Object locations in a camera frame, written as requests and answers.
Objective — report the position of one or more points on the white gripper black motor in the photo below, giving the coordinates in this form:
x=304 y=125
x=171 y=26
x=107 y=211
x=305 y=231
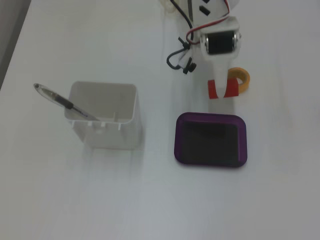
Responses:
x=220 y=45

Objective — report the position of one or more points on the red rectangular cube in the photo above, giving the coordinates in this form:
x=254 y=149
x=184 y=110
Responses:
x=212 y=90

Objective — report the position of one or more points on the white plastic container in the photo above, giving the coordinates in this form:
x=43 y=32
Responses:
x=112 y=136

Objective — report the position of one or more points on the yellow masking tape roll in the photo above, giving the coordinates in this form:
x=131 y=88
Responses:
x=244 y=80

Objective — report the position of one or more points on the purple metal tray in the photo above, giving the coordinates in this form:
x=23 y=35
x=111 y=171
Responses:
x=210 y=140

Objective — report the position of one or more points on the black clear ballpoint pen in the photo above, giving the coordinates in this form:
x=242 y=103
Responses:
x=62 y=100

